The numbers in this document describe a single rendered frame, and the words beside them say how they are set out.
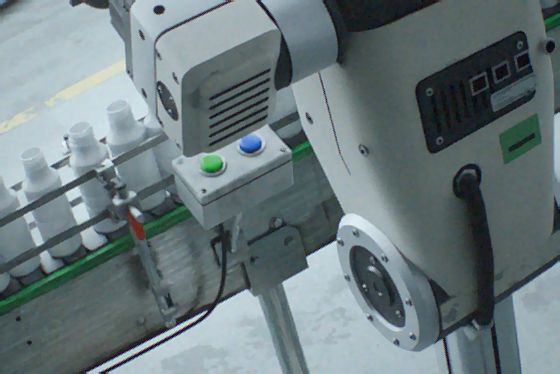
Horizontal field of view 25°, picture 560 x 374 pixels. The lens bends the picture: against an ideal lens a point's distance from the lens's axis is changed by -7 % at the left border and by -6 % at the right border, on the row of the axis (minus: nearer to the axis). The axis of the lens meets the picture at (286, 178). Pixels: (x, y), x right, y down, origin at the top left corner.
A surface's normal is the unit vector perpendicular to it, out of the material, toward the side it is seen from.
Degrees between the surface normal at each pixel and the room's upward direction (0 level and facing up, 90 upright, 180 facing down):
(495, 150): 90
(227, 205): 110
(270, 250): 90
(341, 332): 0
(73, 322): 90
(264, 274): 90
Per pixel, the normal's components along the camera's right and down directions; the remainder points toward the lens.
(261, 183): 0.55, 0.62
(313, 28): 0.44, 0.17
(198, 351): -0.23, -0.83
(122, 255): 0.50, 0.36
